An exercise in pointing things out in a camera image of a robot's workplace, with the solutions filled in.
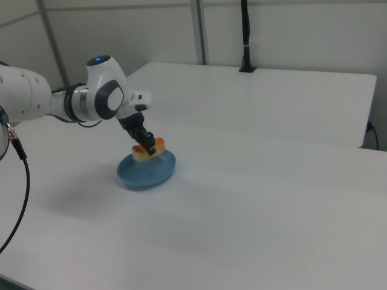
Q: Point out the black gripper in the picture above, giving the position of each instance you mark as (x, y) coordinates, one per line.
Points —
(132, 122)

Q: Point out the orange glazed bread loaf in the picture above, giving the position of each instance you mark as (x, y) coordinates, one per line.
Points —
(157, 148)

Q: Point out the grey metal partition post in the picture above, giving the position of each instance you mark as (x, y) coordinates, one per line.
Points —
(54, 45)
(201, 30)

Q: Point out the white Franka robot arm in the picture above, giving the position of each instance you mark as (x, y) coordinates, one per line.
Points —
(27, 93)

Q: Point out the black camera pole with clamp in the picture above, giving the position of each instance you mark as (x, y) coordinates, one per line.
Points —
(247, 36)

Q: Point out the blue round plate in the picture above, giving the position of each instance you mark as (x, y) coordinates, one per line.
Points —
(145, 173)

